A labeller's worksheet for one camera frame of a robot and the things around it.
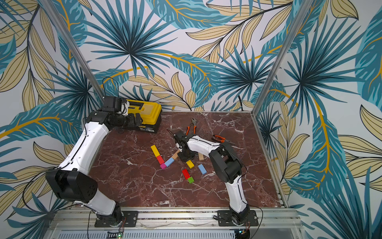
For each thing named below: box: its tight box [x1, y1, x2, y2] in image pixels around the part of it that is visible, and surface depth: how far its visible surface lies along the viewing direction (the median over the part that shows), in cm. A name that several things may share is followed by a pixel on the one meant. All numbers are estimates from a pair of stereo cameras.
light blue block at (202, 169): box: [197, 163, 208, 175], surface depth 92 cm
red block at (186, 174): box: [182, 168, 191, 180], surface depth 90 cm
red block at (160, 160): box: [156, 155, 165, 165], surface depth 95 cm
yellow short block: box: [150, 144, 161, 158], surface depth 99 cm
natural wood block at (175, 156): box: [171, 149, 181, 160], surface depth 97 cm
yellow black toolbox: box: [127, 99, 163, 133], surface depth 100 cm
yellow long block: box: [186, 159, 195, 169], surface depth 94 cm
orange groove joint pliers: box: [185, 117, 197, 136], surface depth 115 cm
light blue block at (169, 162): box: [164, 157, 175, 168], surface depth 94 cm
